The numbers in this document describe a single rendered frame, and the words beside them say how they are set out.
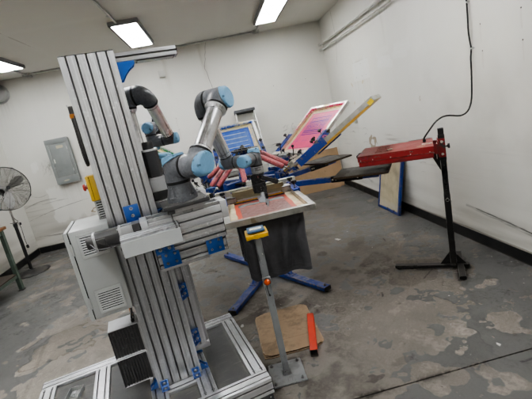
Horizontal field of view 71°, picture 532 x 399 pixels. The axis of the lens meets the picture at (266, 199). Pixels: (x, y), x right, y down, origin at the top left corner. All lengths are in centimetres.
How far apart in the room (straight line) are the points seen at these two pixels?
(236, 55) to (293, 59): 102
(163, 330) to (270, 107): 539
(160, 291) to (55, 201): 563
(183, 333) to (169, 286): 29
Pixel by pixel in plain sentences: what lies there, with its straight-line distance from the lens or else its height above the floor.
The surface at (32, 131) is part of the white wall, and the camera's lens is 763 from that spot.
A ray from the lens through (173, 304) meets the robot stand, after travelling 221.
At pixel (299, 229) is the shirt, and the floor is 82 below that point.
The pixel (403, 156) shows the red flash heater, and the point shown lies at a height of 106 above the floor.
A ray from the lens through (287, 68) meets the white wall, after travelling 717.
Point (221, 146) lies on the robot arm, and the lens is 219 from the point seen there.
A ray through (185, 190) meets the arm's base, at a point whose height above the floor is 131.
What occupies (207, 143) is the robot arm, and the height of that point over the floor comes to 151.
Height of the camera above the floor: 158
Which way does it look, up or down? 12 degrees down
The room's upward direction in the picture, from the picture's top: 12 degrees counter-clockwise
